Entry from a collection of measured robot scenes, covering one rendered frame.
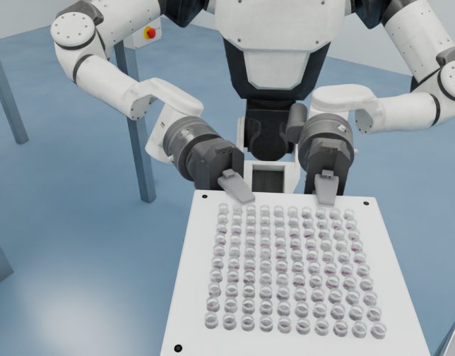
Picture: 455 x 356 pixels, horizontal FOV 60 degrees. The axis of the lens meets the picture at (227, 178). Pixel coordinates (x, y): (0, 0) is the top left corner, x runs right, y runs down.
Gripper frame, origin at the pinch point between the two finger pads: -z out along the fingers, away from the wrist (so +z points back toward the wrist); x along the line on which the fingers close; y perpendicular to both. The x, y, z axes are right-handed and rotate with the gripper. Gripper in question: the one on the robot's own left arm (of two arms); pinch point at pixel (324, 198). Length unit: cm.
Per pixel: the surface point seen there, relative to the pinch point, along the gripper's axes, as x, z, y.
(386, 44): 73, 325, -60
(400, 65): 88, 318, -76
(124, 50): 18, 103, 78
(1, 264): 94, 47, 121
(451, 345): 18.1, -6.6, -20.3
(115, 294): 102, 48, 72
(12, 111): 76, 145, 181
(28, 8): 70, 364, 317
